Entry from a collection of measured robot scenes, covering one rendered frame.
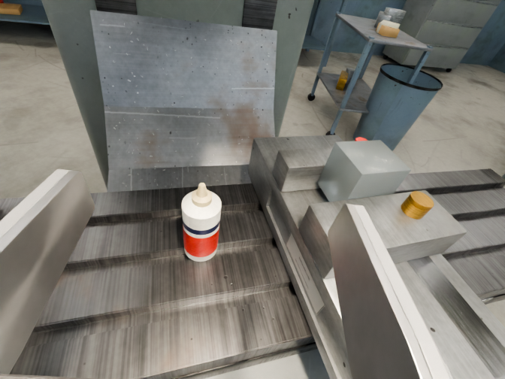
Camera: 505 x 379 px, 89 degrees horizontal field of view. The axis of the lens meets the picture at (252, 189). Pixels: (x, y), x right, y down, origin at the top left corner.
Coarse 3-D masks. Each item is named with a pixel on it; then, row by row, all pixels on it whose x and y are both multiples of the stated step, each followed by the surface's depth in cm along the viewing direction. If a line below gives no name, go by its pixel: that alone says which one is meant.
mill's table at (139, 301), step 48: (144, 192) 37; (240, 192) 40; (432, 192) 49; (480, 192) 50; (96, 240) 31; (144, 240) 32; (240, 240) 34; (480, 240) 40; (96, 288) 27; (144, 288) 27; (192, 288) 28; (240, 288) 29; (288, 288) 31; (480, 288) 34; (48, 336) 24; (96, 336) 24; (144, 336) 24; (192, 336) 25; (240, 336) 26; (288, 336) 26
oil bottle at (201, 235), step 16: (192, 192) 27; (208, 192) 26; (192, 208) 25; (208, 208) 25; (192, 224) 26; (208, 224) 26; (192, 240) 27; (208, 240) 28; (192, 256) 30; (208, 256) 30
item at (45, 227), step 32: (32, 192) 8; (64, 192) 8; (0, 224) 7; (32, 224) 7; (64, 224) 9; (0, 256) 6; (32, 256) 7; (64, 256) 9; (0, 288) 6; (32, 288) 7; (0, 320) 6; (32, 320) 8; (0, 352) 7
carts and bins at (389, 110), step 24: (336, 24) 237; (360, 24) 210; (384, 24) 190; (432, 48) 185; (360, 72) 247; (384, 72) 196; (408, 72) 219; (312, 96) 286; (336, 96) 230; (360, 96) 238; (384, 96) 201; (408, 96) 191; (432, 96) 194; (336, 120) 222; (360, 120) 232; (384, 120) 209; (408, 120) 205
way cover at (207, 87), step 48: (96, 48) 43; (144, 48) 45; (192, 48) 47; (240, 48) 49; (144, 96) 47; (192, 96) 49; (240, 96) 52; (144, 144) 47; (192, 144) 50; (240, 144) 52
